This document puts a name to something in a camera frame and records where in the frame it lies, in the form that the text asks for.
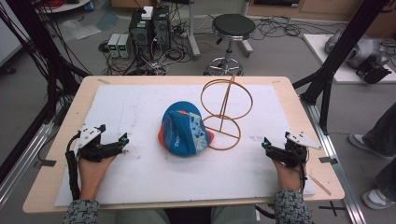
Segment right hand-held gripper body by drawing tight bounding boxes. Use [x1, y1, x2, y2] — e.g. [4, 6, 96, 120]
[277, 132, 323, 169]

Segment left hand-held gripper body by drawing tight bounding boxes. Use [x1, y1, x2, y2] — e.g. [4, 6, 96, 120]
[76, 124, 109, 163]

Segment person's right hand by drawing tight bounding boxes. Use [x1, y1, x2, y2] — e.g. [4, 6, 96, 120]
[272, 158, 307, 192]

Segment white table mat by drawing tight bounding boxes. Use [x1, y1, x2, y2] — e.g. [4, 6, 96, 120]
[53, 83, 316, 208]

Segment thin wooden stick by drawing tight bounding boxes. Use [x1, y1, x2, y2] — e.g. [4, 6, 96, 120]
[307, 174, 332, 197]

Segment blue and orange cap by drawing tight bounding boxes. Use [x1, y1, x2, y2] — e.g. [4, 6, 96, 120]
[157, 100, 216, 158]

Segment black tape cross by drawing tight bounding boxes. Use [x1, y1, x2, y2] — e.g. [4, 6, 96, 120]
[318, 200, 347, 217]

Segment grey power supply box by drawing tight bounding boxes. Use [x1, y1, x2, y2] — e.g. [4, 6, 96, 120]
[117, 33, 134, 59]
[106, 33, 121, 59]

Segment white floor board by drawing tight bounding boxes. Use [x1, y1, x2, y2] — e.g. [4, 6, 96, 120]
[303, 33, 396, 85]

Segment black computer tower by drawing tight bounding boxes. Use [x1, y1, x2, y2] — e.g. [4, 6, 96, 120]
[128, 8, 154, 61]
[151, 5, 172, 52]

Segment grey and black machine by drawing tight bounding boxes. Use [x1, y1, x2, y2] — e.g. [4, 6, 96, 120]
[324, 28, 393, 85]

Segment black round stool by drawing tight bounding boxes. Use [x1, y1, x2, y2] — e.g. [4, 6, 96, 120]
[204, 13, 257, 77]

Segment grey desk leg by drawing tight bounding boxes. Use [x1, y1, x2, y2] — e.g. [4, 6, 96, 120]
[186, 0, 202, 61]

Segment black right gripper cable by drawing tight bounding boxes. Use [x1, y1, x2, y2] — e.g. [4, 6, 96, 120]
[298, 148, 310, 194]

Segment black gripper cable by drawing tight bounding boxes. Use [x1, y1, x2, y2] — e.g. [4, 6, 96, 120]
[64, 132, 82, 201]
[298, 148, 310, 194]

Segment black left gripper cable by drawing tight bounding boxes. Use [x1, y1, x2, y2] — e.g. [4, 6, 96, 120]
[64, 132, 82, 201]

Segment aluminium rail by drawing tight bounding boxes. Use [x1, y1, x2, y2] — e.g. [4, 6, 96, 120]
[0, 121, 54, 208]
[300, 98, 368, 224]

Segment wooden ring hat stand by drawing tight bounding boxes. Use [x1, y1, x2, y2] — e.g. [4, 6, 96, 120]
[200, 75, 254, 151]

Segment tangle of floor cables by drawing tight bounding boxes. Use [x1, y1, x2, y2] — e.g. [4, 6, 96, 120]
[98, 29, 194, 77]

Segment black frame post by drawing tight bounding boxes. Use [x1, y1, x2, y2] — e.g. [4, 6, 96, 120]
[5, 0, 90, 125]
[291, 0, 390, 135]

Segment black floor cables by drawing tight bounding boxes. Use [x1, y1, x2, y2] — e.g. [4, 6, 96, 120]
[251, 15, 339, 41]

